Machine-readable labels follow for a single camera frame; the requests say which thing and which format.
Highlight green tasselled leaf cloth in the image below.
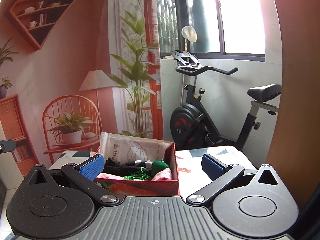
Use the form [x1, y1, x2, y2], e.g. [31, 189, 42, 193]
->
[124, 160, 169, 180]

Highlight printed living room backdrop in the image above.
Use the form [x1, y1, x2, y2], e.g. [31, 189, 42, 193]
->
[1, 0, 163, 178]

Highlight patterned white tablecloth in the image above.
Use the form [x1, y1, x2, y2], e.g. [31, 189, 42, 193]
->
[48, 145, 258, 197]

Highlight red strawberry cardboard box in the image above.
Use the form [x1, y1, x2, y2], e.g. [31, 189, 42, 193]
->
[94, 142, 179, 199]

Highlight pink knitted cloth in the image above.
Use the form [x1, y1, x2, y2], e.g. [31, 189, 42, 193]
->
[152, 168, 172, 181]

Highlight white bag on pole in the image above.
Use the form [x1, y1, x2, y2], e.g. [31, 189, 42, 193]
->
[181, 26, 197, 42]

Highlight white face mask package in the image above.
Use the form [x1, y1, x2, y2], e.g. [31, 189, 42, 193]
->
[99, 132, 172, 165]

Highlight black exercise bike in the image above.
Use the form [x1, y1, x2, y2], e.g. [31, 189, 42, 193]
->
[170, 49, 282, 152]

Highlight black glove grey fingertips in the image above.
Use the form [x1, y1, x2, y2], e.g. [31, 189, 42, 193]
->
[103, 158, 153, 177]

